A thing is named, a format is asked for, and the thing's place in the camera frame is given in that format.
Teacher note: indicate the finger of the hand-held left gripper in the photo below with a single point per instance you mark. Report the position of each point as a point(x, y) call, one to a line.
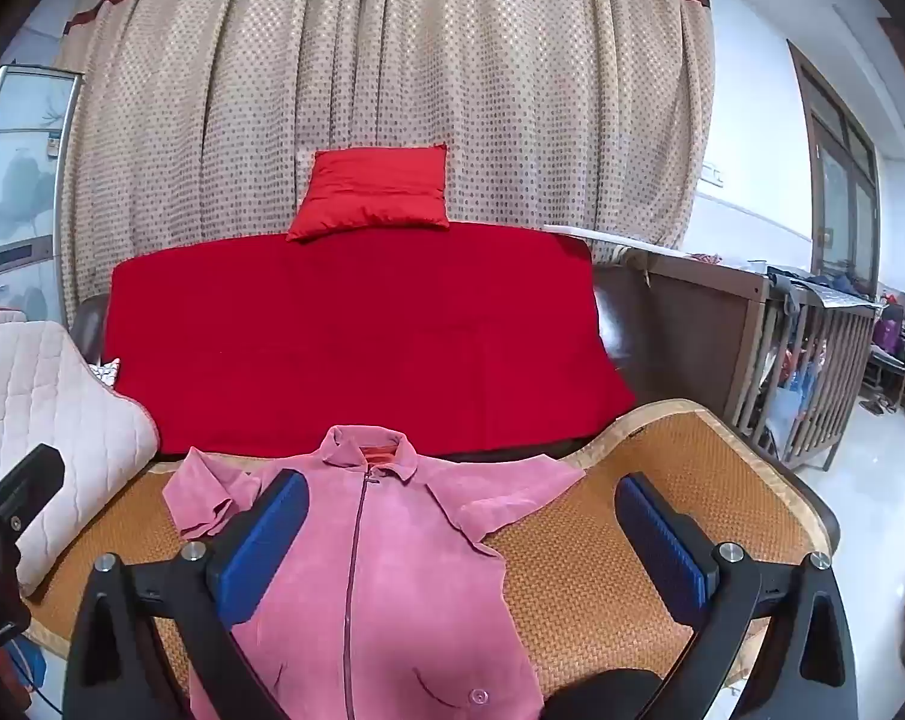
point(25, 484)

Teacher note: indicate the white quilted cushion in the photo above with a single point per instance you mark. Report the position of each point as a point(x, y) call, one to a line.
point(62, 405)

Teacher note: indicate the red pillow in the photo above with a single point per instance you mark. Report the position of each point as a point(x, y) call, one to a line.
point(370, 191)

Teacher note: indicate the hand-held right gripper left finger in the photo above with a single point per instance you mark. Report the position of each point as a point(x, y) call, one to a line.
point(265, 540)

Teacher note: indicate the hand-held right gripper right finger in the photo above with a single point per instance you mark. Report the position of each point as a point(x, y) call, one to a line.
point(662, 540)

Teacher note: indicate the white board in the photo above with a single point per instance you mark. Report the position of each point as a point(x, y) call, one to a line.
point(610, 235)

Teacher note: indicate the woven rattan mat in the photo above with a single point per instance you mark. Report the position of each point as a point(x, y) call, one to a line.
point(610, 562)

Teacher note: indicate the purple bag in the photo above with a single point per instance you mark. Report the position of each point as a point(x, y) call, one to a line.
point(892, 330)

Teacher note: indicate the white standing air conditioner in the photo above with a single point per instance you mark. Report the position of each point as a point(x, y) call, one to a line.
point(17, 165)

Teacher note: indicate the beige dotted curtain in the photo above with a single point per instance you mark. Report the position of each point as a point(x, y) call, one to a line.
point(422, 52)

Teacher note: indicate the dark clothes pile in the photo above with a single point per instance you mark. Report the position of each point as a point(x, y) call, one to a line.
point(820, 285)

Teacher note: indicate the red blanket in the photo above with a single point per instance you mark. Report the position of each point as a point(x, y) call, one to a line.
point(347, 337)

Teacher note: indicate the white wall socket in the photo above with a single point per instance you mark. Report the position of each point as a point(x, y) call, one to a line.
point(713, 174)

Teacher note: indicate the pink jacket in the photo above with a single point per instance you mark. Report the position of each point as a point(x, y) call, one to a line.
point(392, 577)

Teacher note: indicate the brown wooden door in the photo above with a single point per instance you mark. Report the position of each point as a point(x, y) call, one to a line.
point(835, 187)

